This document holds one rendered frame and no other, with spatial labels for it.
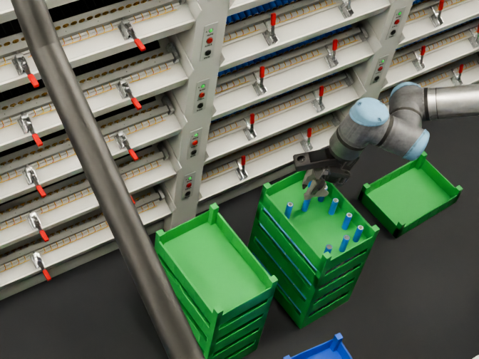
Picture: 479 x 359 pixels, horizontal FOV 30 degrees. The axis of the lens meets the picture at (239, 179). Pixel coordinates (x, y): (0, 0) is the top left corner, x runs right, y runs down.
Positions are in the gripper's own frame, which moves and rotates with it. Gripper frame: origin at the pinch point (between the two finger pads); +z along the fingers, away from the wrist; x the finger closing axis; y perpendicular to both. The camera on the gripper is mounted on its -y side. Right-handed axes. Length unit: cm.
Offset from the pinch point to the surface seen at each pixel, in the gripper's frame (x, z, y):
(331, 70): 39.4, -12.1, 9.6
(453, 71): 77, 7, 78
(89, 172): -107, -122, -94
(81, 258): 5, 56, -50
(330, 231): -5.4, 9.8, 12.6
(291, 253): -9.3, 18.1, 3.4
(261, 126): 32.8, 11.1, -4.5
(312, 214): 0.8, 10.9, 8.3
